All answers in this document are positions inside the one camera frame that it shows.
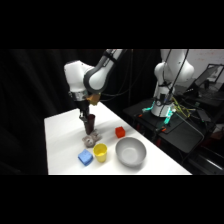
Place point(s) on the red cube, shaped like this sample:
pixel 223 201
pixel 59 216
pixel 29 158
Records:
pixel 120 132

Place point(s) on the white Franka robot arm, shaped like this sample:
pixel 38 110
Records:
pixel 78 76

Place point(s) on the black robot stand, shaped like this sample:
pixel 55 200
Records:
pixel 181 133

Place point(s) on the grey plush toy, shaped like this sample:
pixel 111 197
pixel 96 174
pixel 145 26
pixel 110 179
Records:
pixel 91 139

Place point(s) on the grey bowl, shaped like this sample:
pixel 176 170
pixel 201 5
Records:
pixel 130 152

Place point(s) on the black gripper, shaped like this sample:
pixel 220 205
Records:
pixel 83 106

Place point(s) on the black curtain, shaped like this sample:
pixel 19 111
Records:
pixel 33 100

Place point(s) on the brown cup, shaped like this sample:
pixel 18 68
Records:
pixel 89 126

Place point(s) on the yellow cup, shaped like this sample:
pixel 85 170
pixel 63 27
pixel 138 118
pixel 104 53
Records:
pixel 100 153

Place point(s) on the black laptop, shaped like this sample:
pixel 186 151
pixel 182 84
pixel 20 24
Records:
pixel 208 77

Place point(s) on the blue sponge block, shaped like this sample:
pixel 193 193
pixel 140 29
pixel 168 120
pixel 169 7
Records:
pixel 85 157

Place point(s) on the yellowish wrist camera box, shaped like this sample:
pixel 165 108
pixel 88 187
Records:
pixel 93 99

